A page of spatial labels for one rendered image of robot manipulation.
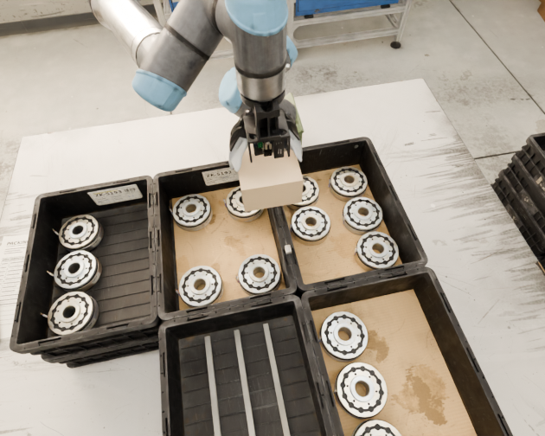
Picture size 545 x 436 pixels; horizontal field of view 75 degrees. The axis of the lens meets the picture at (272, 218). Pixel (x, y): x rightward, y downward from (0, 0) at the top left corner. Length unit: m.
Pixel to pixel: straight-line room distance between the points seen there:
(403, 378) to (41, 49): 3.42
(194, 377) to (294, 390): 0.22
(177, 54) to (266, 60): 0.13
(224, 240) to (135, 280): 0.24
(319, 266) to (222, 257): 0.25
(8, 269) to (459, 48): 3.09
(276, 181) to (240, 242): 0.31
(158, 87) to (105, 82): 2.46
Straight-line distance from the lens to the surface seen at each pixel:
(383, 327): 0.89
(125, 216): 1.07
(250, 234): 0.95
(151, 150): 1.39
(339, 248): 0.94
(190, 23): 0.57
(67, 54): 3.47
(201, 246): 0.95
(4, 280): 1.32
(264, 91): 0.54
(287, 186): 0.69
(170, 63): 0.57
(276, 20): 0.49
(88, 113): 2.82
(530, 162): 1.79
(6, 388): 1.19
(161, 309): 0.81
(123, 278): 0.98
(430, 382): 0.89
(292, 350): 0.85
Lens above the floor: 1.66
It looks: 59 degrees down
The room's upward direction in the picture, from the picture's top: 3 degrees counter-clockwise
